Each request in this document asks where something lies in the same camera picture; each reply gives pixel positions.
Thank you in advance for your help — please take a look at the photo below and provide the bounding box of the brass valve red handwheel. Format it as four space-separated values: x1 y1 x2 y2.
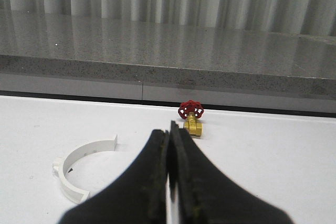
178 100 204 137

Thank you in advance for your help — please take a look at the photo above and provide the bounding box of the white half-ring pipe clamp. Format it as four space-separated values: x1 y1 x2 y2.
52 134 118 204

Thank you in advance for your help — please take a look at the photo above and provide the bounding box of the grey stone counter ledge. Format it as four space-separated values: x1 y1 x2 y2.
1 10 335 114

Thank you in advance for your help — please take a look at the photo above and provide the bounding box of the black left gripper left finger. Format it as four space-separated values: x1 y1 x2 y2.
60 130 169 224

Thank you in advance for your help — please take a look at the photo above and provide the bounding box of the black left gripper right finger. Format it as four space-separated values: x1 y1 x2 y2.
167 122 292 223

